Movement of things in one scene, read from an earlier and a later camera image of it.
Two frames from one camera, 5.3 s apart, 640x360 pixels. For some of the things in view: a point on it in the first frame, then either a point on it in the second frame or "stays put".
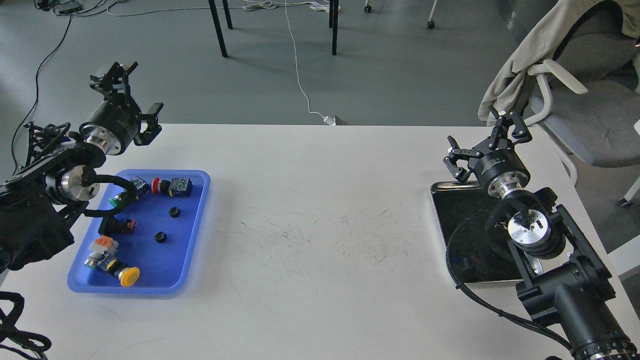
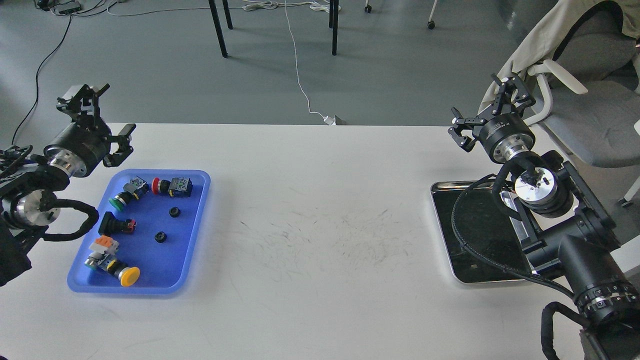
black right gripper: x=499 y=172 to x=504 y=135
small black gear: x=160 y=237 stays put
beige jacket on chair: x=507 y=87 stays put
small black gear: x=174 y=212 stays put
